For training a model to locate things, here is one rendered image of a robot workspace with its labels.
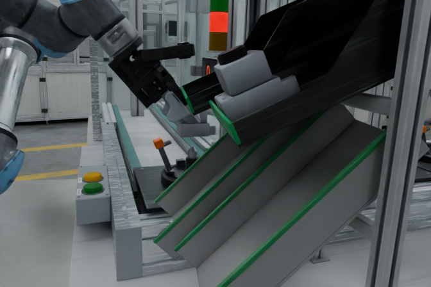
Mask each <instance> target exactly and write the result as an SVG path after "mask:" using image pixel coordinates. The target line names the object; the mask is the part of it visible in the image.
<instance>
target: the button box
mask: <svg viewBox="0 0 431 287"><path fill-rule="evenodd" d="M89 172H100V173H101V174H102V179H101V180H99V181H93V182H89V181H85V180H84V175H85V174H86V173H89ZM88 183H101V184H102V185H103V190H102V191H101V192H98V193H85V192H83V186H85V185H86V184H88ZM75 203H76V223H77V225H83V224H94V223H100V222H109V221H111V220H112V210H111V195H110V185H109V179H108V169H107V165H93V166H80V167H79V168H78V180H77V186H76V198H75Z"/></svg>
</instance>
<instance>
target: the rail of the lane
mask: <svg viewBox="0 0 431 287"><path fill-rule="evenodd" d="M102 141H103V157H104V163H105V165H107V169H108V179H109V185H110V195H111V210H112V220H111V221H110V223H111V230H112V241H113V248H114V260H115V272H116V278H117V281H123V280H127V279H134V278H139V277H142V225H141V222H140V218H139V213H138V211H137V207H136V203H135V199H138V190H137V186H136V184H135V181H131V185H130V180H129V178H128V173H127V171H126V166H125V164H124V159H123V155H122V152H121V148H120V145H119V141H118V138H117V133H116V131H115V126H114V123H113V122H109V123H108V124H106V122H102Z"/></svg>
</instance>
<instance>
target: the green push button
mask: <svg viewBox="0 0 431 287"><path fill-rule="evenodd" d="M102 190H103V185H102V184H101V183H88V184H86V185H85V186H83V192H85V193H98V192H101V191H102Z"/></svg>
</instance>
